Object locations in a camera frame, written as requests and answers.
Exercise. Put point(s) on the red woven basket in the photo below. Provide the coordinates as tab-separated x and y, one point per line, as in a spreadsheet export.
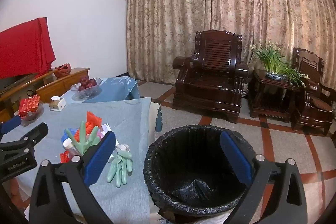
63	70

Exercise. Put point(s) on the beige patterned curtain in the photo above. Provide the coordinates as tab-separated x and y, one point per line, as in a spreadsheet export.
210	3

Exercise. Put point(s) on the clear glass dish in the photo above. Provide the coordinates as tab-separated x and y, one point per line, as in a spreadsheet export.
34	119

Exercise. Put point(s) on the wooden television cabinet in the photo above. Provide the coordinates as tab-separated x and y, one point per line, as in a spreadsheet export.
60	85

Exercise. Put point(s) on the red cloth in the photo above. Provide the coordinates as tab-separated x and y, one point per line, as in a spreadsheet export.
23	48

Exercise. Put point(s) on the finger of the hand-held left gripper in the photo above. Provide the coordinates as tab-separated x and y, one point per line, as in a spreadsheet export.
10	125
34	133

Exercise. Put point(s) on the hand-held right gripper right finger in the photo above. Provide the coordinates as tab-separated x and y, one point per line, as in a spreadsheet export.
236	158

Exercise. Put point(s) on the black television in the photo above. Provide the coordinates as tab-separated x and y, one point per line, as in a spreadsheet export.
15	83

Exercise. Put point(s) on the small plastic bottle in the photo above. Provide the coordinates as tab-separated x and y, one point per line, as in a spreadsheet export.
70	148

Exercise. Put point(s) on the potted narcissus plant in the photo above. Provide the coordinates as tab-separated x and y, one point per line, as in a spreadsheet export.
273	61

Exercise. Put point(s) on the scalloped blue white tablecloth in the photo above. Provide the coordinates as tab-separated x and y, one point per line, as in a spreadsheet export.
158	121

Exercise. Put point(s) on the glass fruit bowl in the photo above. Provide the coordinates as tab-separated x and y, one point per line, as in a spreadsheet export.
86	94

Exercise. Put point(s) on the orange foam fruit net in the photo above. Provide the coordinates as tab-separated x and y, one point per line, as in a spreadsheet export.
93	119

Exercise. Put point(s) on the dark wooden armchair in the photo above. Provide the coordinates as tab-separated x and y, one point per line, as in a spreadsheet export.
210	87
315	106

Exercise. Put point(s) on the red apple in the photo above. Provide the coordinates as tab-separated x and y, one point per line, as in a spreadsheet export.
89	86
92	81
82	87
84	80

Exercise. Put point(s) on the beige tissue box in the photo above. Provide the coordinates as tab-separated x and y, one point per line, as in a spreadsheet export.
57	106

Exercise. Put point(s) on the green rubber glove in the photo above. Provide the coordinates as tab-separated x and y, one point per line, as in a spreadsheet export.
119	169
78	142

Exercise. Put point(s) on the red orange plastic scrap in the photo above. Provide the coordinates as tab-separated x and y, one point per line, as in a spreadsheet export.
63	157

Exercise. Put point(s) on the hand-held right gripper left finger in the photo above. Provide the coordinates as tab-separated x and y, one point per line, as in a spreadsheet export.
101	158

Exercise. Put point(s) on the black bin with liner bag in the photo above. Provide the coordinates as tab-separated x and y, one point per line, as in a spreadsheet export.
183	161

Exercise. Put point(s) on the dark wooden side table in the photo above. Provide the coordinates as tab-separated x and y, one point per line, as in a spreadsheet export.
273	98

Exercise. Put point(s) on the red printed box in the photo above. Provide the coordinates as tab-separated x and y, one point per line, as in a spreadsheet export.
29	106

